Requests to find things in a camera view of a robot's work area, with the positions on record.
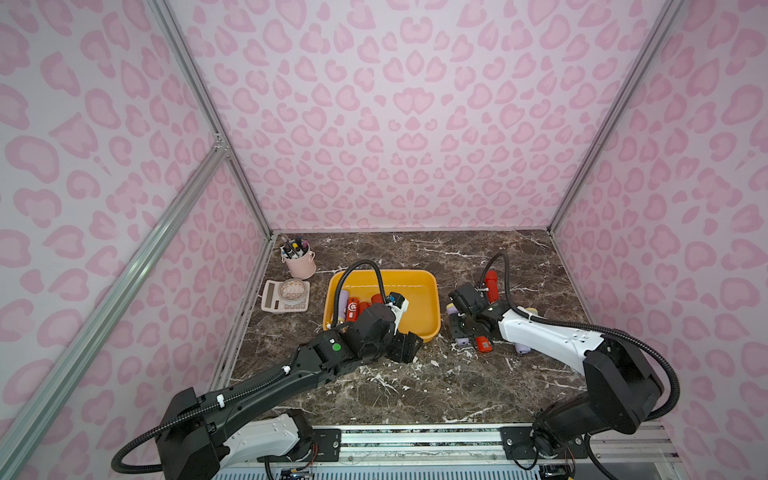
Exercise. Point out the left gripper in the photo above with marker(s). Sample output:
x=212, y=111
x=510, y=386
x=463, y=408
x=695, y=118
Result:
x=405, y=346

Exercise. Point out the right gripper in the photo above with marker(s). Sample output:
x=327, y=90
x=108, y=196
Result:
x=466, y=323

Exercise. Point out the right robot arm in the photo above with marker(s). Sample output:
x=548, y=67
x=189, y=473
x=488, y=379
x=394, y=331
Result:
x=622, y=388

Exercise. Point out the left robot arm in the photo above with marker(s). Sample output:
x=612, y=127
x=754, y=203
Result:
x=193, y=446

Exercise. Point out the red flashlight front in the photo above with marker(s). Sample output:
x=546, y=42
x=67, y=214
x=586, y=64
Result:
x=483, y=344

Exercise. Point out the pink pen cup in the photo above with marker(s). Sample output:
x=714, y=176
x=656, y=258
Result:
x=298, y=257

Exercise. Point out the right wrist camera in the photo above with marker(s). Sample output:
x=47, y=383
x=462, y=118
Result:
x=468, y=300

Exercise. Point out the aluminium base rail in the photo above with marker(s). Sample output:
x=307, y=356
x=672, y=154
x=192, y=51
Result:
x=270, y=449

